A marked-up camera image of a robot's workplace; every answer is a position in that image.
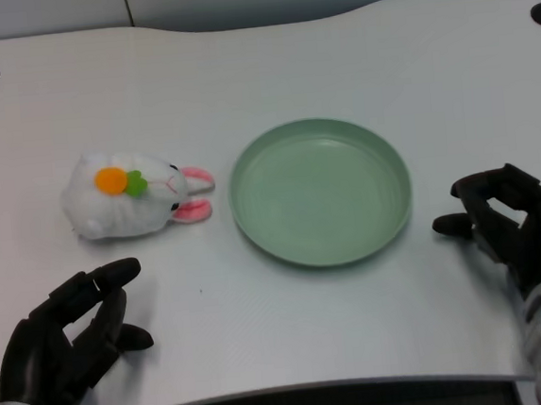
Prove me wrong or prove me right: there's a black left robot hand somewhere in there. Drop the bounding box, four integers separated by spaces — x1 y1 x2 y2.
0 256 161 405

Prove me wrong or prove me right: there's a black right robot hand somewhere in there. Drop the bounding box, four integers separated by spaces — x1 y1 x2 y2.
426 160 541 306

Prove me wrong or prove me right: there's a white rabbit plush doll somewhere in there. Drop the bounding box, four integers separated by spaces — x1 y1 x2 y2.
55 142 221 244

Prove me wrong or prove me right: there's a green round plate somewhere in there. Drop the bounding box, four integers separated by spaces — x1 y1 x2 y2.
223 110 419 278

